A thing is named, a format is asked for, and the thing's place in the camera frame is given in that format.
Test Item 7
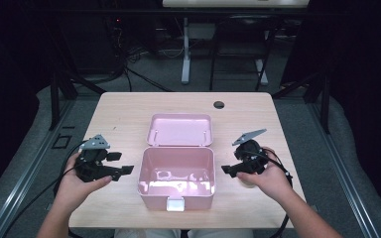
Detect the aluminium floor rail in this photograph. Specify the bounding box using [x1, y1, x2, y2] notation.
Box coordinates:
[0, 98, 77, 238]
[307, 98, 381, 238]

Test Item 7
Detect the black metal chair frame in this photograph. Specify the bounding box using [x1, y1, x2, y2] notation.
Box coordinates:
[208, 14, 281, 92]

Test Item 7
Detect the person's left hand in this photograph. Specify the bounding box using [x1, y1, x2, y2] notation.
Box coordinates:
[53, 152, 114, 216]

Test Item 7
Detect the black cabinet with red light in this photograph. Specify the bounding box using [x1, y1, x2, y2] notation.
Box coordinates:
[59, 13, 122, 74]

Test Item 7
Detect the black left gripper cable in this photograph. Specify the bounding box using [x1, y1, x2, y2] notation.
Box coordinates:
[53, 140, 88, 197]

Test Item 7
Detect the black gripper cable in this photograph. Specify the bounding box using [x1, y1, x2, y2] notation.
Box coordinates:
[244, 148, 294, 238]
[53, 140, 88, 197]

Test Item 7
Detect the dark curtain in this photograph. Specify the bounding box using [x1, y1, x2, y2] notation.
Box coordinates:
[0, 0, 53, 202]
[306, 0, 381, 209]

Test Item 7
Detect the white desk leg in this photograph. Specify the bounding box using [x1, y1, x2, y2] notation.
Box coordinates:
[181, 16, 193, 85]
[255, 59, 270, 86]

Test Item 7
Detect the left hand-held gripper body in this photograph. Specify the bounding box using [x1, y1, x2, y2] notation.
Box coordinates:
[74, 133, 115, 182]

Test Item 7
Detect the black metal stand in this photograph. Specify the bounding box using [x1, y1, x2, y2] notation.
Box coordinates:
[271, 69, 332, 135]
[44, 19, 107, 131]

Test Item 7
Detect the thin black cable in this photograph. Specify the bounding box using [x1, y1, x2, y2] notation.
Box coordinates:
[0, 165, 78, 238]

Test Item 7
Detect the person's right hand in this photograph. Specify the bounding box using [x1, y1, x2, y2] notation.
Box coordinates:
[235, 147, 294, 202]

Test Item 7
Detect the pink plastic box with lid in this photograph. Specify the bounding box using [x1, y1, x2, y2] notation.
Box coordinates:
[137, 113, 216, 212]

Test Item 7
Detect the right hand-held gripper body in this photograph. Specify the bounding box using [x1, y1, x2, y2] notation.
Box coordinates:
[231, 128, 269, 176]

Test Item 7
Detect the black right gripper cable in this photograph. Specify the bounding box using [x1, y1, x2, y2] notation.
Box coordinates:
[244, 148, 294, 238]

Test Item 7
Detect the bundle of black floor cables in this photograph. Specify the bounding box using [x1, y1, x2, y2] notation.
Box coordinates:
[104, 16, 175, 93]

